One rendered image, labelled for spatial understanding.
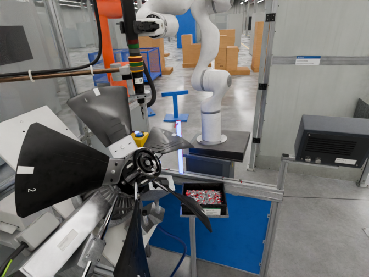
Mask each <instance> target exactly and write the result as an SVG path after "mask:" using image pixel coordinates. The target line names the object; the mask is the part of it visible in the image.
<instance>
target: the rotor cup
mask: <svg viewBox="0 0 369 277"><path fill-rule="evenodd" d="M146 160H149V161H150V165H146V163H145V161H146ZM131 163H132V165H131V166H130V167H129V168H127V166H128V165H129V164H131ZM160 173H161V162H160V160H159V158H158V156H157V155H156V154H155V153H154V152H153V151H152V150H151V149H149V148H146V147H140V148H137V149H136V150H134V151H133V152H132V153H131V154H129V155H128V156H127V157H126V158H125V164H124V167H123V170H122V173H121V176H120V180H119V182H118V183H117V184H112V186H113V187H114V189H116V190H117V192H119V193H120V194H122V195H124V196H128V197H131V195H132V194H134V181H135V182H136V183H137V186H138V192H139V193H141V192H142V191H143V189H144V187H145V185H147V184H148V183H150V182H152V181H153V180H155V179H156V178H158V176H159V175H160ZM146 179H147V181H146V182H144V183H141V182H143V181H144V180H146Z"/></svg>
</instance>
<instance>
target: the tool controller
mask: <svg viewBox="0 0 369 277"><path fill-rule="evenodd" d="M294 151H295V160H297V161H302V162H310V163H320V164H328V165H337V166H342V167H351V168H361V167H362V166H363V164H364V162H365V160H366V159H367V157H368V155H369V119H364V118H347V117H332V116H323V115H306V114H303V115H302V117H301V121H300V125H299V129H298V133H297V137H296V139H295V144H294Z"/></svg>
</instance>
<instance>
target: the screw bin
mask: <svg viewBox="0 0 369 277"><path fill-rule="evenodd" d="M186 190H220V191H221V193H222V194H221V199H222V201H223V202H222V204H200V206H201V207H202V208H203V210H204V212H205V213H206V214H207V215H226V207H227V201H226V194H225V187H224V183H197V182H183V186H182V195H185V196H186ZM181 207H182V215H195V214H194V213H193V212H192V211H191V210H190V209H189V208H188V207H187V206H186V205H184V204H183V203H182V202H181Z"/></svg>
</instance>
